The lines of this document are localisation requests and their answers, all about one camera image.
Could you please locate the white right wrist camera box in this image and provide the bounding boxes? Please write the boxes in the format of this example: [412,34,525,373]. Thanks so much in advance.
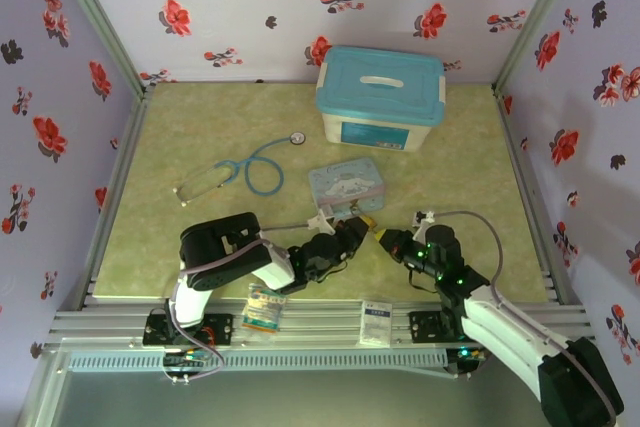
[409,208,437,228]

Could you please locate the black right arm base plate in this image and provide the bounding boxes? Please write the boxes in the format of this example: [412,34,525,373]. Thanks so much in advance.
[408,310,481,348]

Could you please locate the cartoon print tin box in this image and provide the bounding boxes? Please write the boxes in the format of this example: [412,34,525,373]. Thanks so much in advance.
[307,156,387,221]

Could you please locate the white plastic packet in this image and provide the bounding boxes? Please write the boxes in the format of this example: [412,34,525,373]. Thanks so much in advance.
[359,299,394,348]

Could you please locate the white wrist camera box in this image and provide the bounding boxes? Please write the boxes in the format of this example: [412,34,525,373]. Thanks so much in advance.
[409,208,437,228]
[307,209,337,234]

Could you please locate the white storage box blue lid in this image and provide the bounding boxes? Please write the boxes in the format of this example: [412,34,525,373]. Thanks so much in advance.
[314,45,447,153]

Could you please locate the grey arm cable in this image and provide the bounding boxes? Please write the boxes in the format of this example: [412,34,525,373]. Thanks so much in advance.
[432,209,619,418]
[162,221,314,386]

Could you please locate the colourful plastic packet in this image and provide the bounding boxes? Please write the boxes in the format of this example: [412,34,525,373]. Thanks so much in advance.
[242,282,289,334]

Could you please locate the blue stethoscope with metal tubes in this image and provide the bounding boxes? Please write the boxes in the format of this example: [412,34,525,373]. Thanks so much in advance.
[172,131,307,208]

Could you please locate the grey right arm cable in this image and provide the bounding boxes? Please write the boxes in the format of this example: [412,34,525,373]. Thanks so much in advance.
[432,209,619,418]

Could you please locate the aluminium front rail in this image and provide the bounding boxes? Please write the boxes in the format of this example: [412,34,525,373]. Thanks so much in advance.
[49,296,596,349]

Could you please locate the aluminium side rail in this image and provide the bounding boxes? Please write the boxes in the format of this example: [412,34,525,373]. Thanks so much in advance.
[79,84,151,311]
[492,84,574,306]

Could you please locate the grey left arm cable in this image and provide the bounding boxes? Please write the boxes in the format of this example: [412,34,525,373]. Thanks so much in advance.
[162,221,314,386]

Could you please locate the aluminium frame corner post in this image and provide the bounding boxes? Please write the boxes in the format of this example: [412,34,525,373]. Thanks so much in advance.
[44,0,154,96]
[492,0,589,93]

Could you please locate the grey slotted cable duct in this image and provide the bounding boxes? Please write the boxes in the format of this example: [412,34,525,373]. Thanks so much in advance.
[67,349,449,374]

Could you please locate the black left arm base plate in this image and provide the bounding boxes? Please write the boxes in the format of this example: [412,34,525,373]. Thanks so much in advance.
[143,311,235,347]

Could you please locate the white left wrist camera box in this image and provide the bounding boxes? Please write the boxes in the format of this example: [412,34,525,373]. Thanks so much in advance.
[307,209,337,234]

